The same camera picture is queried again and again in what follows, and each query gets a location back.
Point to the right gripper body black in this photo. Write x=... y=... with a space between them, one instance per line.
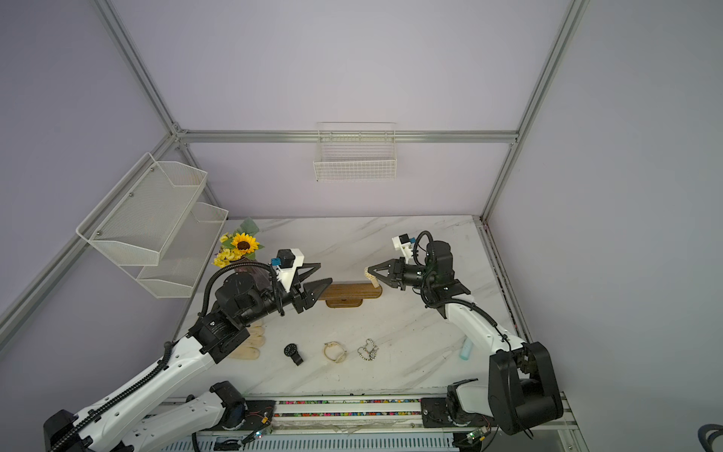
x=411 y=276

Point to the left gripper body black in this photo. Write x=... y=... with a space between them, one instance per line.
x=295 y=298

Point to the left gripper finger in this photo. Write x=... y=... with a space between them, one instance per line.
x=305 y=271
x=315 y=289

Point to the wooden watch stand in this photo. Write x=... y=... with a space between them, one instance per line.
x=350 y=295

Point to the cream strap wrist watch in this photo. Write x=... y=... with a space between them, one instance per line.
x=372 y=278

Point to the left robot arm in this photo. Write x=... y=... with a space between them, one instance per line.
x=234 y=298

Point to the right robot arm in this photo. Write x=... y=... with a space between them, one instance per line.
x=521 y=390

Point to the black wrist watch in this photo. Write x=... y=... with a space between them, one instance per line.
x=292 y=351

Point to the purple glass vase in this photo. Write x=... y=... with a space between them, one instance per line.
x=247 y=265

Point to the yellow sunflower bouquet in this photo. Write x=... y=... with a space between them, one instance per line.
x=238 y=245

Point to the lower white mesh shelf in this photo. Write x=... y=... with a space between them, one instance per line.
x=181 y=267

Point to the white mesh shelf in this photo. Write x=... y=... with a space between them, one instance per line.
x=136 y=222
x=181 y=267

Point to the upper white mesh shelf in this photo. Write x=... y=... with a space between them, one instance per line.
x=136 y=222

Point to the black chair part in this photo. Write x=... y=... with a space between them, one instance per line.
x=707 y=435

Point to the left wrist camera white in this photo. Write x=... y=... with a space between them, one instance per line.
x=285 y=264

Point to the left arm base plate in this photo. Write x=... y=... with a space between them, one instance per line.
x=254 y=416

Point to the white wire wall basket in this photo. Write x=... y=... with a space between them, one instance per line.
x=355 y=151

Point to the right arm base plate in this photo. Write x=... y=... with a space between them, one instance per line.
x=437 y=414

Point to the white perforated cable tray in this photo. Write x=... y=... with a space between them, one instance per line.
x=324 y=442

